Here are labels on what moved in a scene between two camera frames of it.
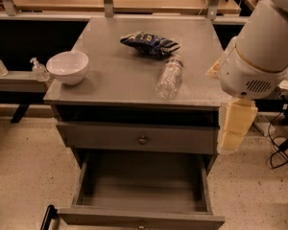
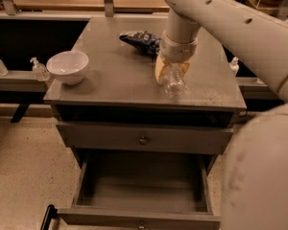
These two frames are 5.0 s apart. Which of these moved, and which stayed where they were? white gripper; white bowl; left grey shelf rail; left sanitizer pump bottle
Moved: white gripper
Stayed: left sanitizer pump bottle; left grey shelf rail; white bowl
